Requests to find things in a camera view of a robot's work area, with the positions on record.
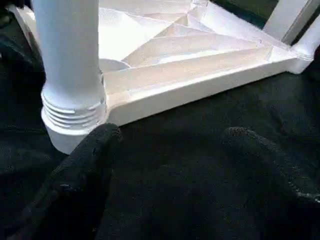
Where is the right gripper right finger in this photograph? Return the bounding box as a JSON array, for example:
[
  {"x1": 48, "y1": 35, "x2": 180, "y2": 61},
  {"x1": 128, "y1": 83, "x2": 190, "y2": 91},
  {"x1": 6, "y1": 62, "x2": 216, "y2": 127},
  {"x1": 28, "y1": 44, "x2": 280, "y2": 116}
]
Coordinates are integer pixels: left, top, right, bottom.
[{"x1": 221, "y1": 126, "x2": 320, "y2": 240}]

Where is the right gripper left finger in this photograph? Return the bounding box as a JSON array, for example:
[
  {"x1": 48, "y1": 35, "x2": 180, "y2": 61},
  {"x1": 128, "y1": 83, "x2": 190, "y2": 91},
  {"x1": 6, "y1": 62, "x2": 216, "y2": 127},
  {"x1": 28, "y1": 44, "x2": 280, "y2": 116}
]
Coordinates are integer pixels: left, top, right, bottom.
[{"x1": 0, "y1": 123, "x2": 123, "y2": 240}]

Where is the white plastic table top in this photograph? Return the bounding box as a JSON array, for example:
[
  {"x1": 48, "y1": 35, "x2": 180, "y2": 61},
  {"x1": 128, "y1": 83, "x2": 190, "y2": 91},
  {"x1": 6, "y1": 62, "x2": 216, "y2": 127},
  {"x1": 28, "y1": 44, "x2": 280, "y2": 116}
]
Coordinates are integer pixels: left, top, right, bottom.
[{"x1": 5, "y1": 0, "x2": 320, "y2": 156}]

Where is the black plastic mat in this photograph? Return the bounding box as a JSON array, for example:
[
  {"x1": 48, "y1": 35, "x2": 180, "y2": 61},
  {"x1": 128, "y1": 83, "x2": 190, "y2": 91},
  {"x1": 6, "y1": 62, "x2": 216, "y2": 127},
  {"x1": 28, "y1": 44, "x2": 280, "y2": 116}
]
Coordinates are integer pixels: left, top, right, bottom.
[{"x1": 0, "y1": 0, "x2": 320, "y2": 240}]

